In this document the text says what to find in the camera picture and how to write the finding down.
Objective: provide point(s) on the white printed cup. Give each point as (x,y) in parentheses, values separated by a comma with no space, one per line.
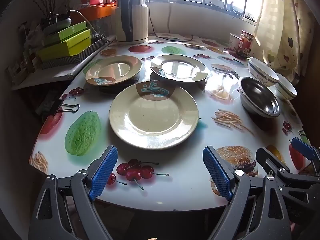
(233,41)

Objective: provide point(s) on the grey oval case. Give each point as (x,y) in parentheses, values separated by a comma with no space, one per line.
(57,23)

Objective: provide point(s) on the heart print curtain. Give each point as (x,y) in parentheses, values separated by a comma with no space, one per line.
(282,30)

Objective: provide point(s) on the black binder clip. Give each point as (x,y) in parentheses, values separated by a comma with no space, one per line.
(51,106)

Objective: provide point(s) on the cream electric kettle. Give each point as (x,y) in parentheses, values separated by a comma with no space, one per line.
(131,20)

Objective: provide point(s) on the beige plate with brown patch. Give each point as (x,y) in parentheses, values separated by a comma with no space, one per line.
(178,67)
(113,68)
(153,120)

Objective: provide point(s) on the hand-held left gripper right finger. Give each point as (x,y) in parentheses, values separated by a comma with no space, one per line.
(217,175)

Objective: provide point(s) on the lime green box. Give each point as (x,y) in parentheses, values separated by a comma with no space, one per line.
(65,47)

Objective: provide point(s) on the white bowl with blue stripes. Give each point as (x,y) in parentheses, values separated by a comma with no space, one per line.
(262,72)
(287,87)

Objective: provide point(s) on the clear plastic jar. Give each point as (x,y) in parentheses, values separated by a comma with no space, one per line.
(96,33)

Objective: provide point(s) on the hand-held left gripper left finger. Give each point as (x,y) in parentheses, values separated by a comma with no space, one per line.
(103,172)

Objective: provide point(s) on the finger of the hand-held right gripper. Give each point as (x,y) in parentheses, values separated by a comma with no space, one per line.
(268,161)
(302,147)

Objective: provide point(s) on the grey zigzag pattern tray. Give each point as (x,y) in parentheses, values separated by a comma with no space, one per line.
(82,55)

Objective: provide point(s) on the stainless steel bowl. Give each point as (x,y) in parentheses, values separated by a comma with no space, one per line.
(260,100)

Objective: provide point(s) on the orange box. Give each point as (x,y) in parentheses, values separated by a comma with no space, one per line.
(97,11)

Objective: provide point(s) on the red label glass jar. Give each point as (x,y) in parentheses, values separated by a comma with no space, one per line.
(246,43)

